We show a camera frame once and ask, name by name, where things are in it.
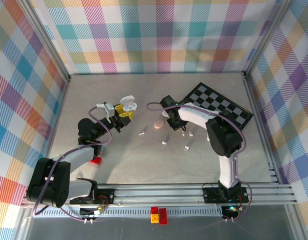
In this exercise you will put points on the pink oval earbud charging case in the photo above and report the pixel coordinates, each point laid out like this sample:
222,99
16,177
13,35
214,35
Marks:
158,124

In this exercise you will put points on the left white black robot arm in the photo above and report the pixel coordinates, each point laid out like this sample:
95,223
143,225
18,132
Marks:
78,156

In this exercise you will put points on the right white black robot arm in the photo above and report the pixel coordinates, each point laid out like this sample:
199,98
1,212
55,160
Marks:
193,115

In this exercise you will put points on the small blue-grey object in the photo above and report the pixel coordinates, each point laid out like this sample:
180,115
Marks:
104,149

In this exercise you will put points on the red plastic block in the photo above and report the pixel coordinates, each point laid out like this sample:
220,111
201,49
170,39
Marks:
96,161

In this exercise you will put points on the black and white chessboard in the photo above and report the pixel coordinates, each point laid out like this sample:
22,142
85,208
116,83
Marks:
219,100

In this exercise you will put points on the black controller board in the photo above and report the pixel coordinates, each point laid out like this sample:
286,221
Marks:
88,212
230,212

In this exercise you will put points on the small red toy brick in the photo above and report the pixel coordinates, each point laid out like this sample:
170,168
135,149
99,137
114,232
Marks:
155,209

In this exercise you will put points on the long red toy brick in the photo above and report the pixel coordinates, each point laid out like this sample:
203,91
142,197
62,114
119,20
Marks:
163,215

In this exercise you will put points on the yellow toy brick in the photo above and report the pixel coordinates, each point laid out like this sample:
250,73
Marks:
154,218

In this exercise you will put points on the thin aluminium wall rail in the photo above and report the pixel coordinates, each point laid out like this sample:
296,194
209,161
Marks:
156,73

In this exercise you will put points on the aluminium side rail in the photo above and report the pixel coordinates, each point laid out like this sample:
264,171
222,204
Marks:
61,100
260,117

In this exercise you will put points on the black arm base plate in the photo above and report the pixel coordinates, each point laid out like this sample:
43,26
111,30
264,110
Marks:
208,197
111,193

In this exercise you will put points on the wide aluminium mounting rail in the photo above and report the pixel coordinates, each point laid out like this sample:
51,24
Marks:
156,193

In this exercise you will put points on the aluminium frame post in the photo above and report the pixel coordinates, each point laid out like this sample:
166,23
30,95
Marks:
49,42
265,37

